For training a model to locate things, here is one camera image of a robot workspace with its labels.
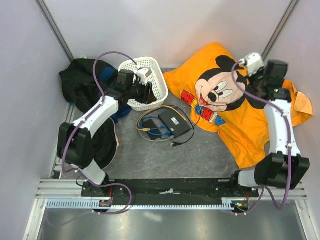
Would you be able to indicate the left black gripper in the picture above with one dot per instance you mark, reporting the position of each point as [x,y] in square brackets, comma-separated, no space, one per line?
[148,96]

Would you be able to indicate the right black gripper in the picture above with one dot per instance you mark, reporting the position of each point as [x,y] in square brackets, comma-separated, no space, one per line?
[261,71]

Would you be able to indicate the black network switch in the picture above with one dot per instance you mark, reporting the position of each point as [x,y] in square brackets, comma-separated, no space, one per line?
[174,122]

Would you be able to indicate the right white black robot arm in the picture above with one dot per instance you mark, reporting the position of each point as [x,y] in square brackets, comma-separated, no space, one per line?
[284,167]

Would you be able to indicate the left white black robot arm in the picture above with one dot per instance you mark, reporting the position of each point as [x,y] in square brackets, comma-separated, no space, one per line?
[75,140]

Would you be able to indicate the white plastic basket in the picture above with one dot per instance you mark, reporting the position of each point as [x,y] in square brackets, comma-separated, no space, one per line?
[159,85]

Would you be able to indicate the black power adapter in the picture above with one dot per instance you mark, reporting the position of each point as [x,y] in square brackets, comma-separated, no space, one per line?
[157,128]

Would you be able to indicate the orange Mickey Mouse pillowcase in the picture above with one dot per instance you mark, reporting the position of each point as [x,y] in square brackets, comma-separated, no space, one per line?
[205,82]

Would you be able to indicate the black round hat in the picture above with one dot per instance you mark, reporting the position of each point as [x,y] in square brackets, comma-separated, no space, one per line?
[105,143]

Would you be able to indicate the black blue jacket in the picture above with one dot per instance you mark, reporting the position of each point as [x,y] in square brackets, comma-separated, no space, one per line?
[78,84]

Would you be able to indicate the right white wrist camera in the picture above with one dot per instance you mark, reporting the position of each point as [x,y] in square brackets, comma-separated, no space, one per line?
[253,62]

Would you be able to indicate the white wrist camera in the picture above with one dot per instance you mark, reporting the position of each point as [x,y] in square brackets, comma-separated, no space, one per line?
[142,75]
[253,62]

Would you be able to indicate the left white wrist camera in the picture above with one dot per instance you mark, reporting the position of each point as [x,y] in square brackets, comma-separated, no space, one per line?
[142,75]

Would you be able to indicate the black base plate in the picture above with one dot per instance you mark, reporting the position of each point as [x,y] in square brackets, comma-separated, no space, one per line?
[169,191]

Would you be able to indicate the grey slotted cable duct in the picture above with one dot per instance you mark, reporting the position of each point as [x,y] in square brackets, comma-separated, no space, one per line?
[96,204]

